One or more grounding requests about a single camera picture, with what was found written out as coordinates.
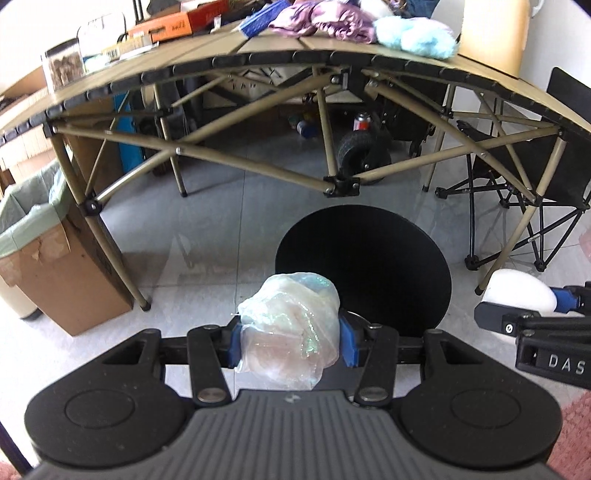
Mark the orange cardboard tray box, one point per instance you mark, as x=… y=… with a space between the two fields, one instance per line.
x=171 y=25

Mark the blue bag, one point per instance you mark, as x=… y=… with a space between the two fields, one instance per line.
x=418 y=7

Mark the green trash bag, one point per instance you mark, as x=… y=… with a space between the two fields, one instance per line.
x=27 y=221

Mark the light blue fluffy ball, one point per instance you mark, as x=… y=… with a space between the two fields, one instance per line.
x=415 y=37

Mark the red spray can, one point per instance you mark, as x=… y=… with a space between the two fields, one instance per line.
x=363 y=122

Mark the khaki folding table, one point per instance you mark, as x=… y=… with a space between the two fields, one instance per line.
x=258 y=48

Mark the small blue bottle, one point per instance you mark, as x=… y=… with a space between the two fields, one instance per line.
x=304 y=128

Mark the translucent iridescent plastic bag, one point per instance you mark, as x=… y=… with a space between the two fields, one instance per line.
x=286 y=323

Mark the black round bin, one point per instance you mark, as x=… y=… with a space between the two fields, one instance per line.
x=364 y=258

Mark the white bin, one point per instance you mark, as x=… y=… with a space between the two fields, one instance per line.
x=14 y=300

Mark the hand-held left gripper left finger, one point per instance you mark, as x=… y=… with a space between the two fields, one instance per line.
x=235 y=346

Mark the black folding chair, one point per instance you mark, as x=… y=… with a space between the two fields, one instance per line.
x=554 y=161

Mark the beige thermos jug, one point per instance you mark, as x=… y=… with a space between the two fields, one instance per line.
x=489 y=37

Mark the blue box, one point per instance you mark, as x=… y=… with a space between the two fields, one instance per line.
x=129 y=138

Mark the pink satin cloth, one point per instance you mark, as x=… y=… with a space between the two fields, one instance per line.
x=332 y=23

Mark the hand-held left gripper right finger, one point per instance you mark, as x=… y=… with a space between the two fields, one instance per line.
x=348 y=344

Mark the clear jar with brown snacks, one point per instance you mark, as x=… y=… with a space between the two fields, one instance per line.
x=62 y=67

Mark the blue tissue pack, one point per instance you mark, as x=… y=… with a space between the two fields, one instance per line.
x=261 y=23

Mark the small beige box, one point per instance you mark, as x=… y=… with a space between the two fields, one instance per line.
x=124 y=48

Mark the white foam sponge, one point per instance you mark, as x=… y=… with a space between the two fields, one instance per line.
x=517 y=288

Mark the pink rug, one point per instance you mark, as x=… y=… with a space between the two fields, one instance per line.
x=577 y=438

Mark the white fluffy plush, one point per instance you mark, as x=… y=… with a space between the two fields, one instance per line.
x=376 y=7

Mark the cardboard box with trash bag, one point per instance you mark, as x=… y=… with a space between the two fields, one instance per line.
x=69 y=277

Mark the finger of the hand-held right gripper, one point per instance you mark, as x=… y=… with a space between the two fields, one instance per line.
x=570 y=301
x=496 y=318

